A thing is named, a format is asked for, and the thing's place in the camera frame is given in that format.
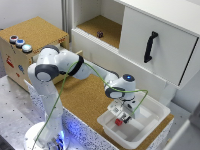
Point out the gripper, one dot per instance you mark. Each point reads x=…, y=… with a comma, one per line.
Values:
x=122, y=107

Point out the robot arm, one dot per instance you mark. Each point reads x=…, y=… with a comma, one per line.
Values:
x=50, y=100

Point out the pink block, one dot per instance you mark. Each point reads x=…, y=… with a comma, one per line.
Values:
x=118, y=122

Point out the purple block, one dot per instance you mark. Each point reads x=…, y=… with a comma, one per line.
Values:
x=99, y=34

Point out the white plastic box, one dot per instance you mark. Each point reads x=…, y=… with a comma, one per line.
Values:
x=151, y=116

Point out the white cabinet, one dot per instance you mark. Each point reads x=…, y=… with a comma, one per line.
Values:
x=100, y=55

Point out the white sliding door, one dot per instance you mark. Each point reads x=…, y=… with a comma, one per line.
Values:
x=166, y=50

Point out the green button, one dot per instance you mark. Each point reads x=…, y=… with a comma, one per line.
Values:
x=26, y=48

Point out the wooden drawer box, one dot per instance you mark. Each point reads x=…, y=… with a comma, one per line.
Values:
x=36, y=31

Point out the blue button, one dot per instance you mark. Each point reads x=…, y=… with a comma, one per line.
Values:
x=20, y=42

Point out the red button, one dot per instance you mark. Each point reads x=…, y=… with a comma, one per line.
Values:
x=13, y=39

